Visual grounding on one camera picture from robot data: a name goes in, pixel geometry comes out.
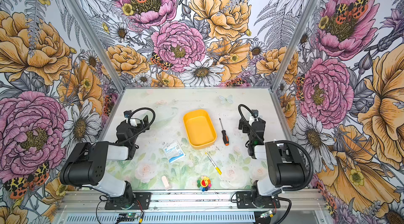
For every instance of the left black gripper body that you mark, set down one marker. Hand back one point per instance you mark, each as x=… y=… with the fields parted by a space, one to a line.
x=142 y=124

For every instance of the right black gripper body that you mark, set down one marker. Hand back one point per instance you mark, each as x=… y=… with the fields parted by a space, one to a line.
x=248 y=126

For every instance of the black orange screwdriver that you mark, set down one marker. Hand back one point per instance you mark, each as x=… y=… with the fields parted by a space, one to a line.
x=224 y=134

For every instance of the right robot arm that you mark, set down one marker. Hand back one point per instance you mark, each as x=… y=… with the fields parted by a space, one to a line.
x=289 y=165

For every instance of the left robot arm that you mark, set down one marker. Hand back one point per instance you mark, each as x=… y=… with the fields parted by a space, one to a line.
x=86 y=165

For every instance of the yellow plastic bin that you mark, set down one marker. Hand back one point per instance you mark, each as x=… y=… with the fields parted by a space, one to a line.
x=200 y=129

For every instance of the yellow small screwdriver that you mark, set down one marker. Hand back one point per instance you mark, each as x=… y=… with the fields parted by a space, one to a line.
x=214 y=164

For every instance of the white blue packet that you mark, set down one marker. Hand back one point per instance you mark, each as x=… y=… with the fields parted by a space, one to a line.
x=173 y=152

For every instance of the pink eraser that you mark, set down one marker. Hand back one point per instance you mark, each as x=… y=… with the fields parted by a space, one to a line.
x=166 y=183

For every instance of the rainbow flower toy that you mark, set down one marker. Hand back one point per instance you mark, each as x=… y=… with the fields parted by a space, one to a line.
x=204 y=183

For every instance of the green circuit board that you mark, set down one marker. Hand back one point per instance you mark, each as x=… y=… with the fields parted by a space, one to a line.
x=128 y=217

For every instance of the small right circuit board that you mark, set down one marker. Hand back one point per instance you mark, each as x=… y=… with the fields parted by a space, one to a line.
x=267 y=214

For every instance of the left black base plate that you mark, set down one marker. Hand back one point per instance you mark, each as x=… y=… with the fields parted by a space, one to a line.
x=137 y=201

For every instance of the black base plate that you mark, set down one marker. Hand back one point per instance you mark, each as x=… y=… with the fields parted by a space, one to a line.
x=137 y=201
x=252 y=200

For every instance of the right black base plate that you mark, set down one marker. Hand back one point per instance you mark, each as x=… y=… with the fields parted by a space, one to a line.
x=252 y=200

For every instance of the aluminium front rail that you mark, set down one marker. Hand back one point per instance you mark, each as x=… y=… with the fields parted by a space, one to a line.
x=88 y=201

